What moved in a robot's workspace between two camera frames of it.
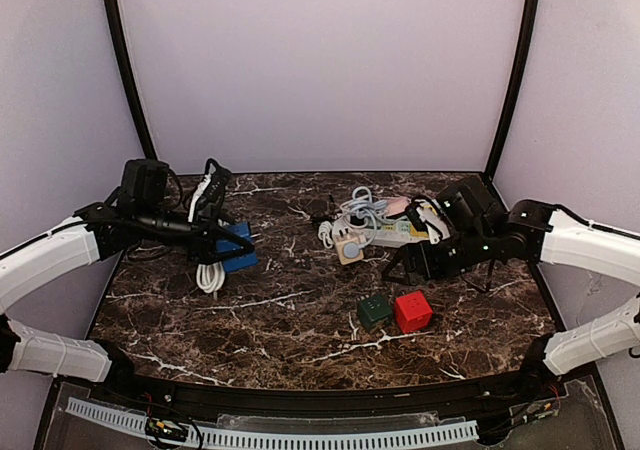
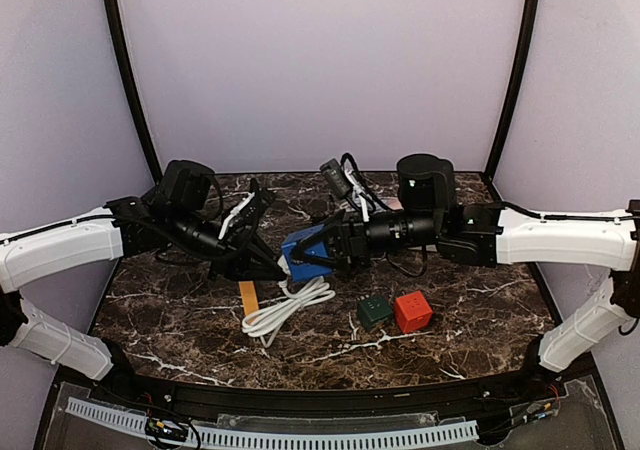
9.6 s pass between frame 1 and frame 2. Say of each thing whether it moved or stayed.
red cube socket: stayed
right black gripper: moved
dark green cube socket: stayed
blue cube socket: moved
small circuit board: stayed
